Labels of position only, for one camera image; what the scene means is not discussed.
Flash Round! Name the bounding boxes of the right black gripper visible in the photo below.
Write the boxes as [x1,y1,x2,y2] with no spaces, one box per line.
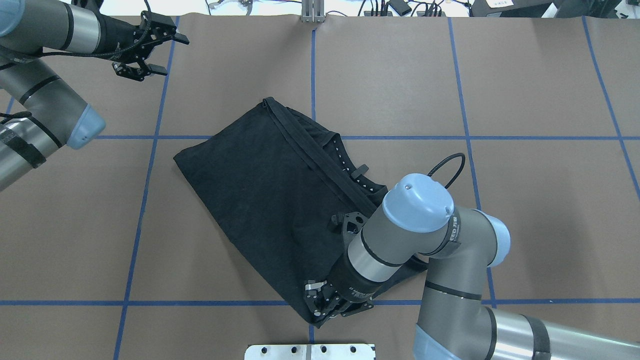
[304,255,381,328]

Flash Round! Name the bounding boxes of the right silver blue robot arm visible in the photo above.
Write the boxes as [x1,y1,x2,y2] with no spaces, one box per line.
[305,173,640,360]

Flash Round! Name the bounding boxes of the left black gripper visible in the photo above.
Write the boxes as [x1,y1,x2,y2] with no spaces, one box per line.
[97,13,190,82]

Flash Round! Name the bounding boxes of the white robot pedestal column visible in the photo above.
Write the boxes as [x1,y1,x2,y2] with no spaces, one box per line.
[244,343,377,360]

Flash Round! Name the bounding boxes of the black t-shirt with logo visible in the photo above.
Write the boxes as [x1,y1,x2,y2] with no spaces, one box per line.
[173,96,388,328]

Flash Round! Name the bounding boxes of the aluminium frame post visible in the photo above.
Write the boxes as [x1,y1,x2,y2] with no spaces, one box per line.
[300,0,326,24]

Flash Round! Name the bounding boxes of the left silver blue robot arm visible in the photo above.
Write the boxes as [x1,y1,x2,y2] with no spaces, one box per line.
[0,0,190,190]

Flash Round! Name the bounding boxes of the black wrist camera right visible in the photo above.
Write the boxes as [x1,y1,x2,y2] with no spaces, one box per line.
[327,211,370,235]

